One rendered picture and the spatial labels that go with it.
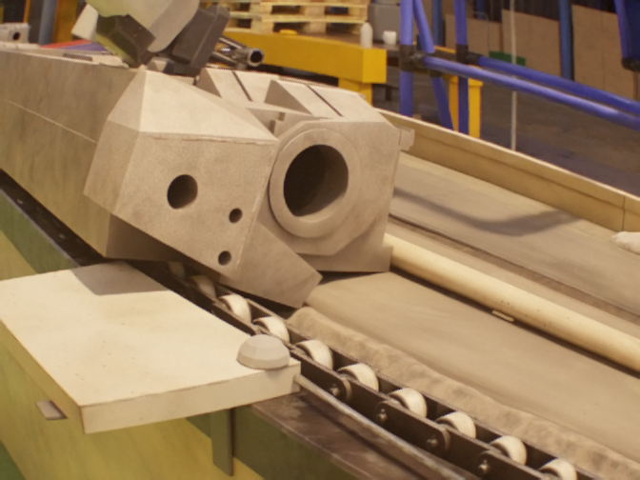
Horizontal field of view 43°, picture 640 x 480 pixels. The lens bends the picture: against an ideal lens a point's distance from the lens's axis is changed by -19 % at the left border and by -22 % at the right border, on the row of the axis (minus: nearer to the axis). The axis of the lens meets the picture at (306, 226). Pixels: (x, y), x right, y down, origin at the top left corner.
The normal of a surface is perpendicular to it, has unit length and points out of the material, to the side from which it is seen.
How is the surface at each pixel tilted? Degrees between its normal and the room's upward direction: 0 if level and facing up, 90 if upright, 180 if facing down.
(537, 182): 89
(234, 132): 38
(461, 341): 0
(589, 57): 90
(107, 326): 0
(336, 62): 90
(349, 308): 0
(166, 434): 90
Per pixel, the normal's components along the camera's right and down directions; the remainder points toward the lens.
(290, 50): -0.82, 0.11
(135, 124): -0.63, -0.48
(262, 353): -0.04, -0.38
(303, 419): 0.05, -0.96
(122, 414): 0.63, 0.24
